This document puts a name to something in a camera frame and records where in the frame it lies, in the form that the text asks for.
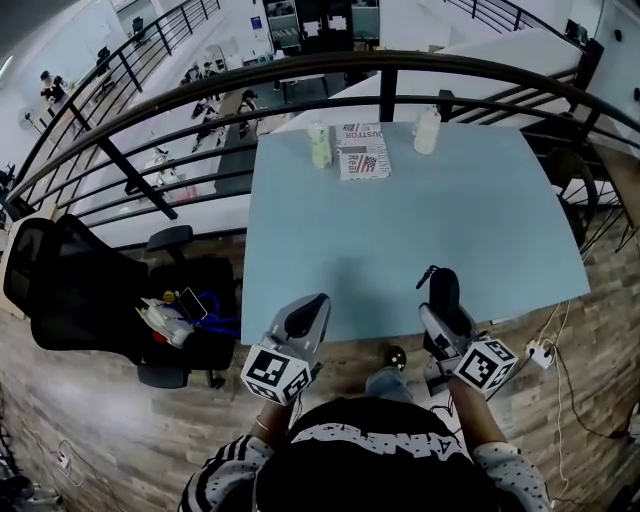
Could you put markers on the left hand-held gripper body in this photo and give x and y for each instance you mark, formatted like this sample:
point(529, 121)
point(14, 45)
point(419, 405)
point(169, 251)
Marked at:
point(275, 372)

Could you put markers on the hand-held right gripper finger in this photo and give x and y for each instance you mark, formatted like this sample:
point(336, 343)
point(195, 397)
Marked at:
point(466, 327)
point(436, 330)

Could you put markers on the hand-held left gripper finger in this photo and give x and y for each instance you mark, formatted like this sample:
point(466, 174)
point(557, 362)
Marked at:
point(317, 325)
point(290, 325)

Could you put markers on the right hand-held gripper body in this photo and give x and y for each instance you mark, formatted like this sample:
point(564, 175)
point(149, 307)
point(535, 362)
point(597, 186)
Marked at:
point(485, 367)

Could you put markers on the person's left forearm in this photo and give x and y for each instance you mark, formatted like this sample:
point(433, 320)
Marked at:
point(275, 420)

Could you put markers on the person's right forearm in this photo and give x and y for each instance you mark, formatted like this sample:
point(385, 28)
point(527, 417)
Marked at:
point(475, 415)

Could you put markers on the black shoe with yellow print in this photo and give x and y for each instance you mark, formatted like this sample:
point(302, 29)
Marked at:
point(396, 357)

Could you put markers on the white power strip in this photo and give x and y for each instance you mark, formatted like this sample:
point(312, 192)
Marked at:
point(539, 354)

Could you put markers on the blue jeans leg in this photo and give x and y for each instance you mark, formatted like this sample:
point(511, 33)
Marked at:
point(387, 385)

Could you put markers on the white tablet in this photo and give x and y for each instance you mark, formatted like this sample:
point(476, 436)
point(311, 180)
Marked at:
point(192, 303)

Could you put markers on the white bag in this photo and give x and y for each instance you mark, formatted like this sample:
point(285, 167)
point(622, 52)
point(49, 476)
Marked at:
point(167, 327)

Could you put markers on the small yellow toy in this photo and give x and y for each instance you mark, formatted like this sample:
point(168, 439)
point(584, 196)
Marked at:
point(171, 297)

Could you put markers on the black and white shirt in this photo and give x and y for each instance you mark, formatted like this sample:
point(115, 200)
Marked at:
point(375, 465)

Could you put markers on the green drink bottle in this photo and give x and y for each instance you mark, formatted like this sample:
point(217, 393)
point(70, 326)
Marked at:
point(320, 147)

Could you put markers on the printed flag pattern box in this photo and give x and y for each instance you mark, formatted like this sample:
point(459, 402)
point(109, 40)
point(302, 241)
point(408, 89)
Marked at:
point(362, 152)

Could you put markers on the white bottle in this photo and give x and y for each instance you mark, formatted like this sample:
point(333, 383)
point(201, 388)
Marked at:
point(426, 132)

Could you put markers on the black office chair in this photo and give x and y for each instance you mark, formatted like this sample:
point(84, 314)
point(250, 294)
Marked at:
point(75, 300)

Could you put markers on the light wooden desk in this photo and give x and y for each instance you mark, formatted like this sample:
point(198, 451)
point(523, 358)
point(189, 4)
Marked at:
point(622, 180)

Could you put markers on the white power adapter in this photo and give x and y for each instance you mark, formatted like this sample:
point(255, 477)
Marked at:
point(62, 458)

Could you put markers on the black shelf cabinet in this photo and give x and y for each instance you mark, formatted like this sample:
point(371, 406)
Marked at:
point(320, 25)

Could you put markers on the white standing fan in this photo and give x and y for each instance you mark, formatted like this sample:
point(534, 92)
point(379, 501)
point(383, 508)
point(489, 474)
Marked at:
point(29, 120)

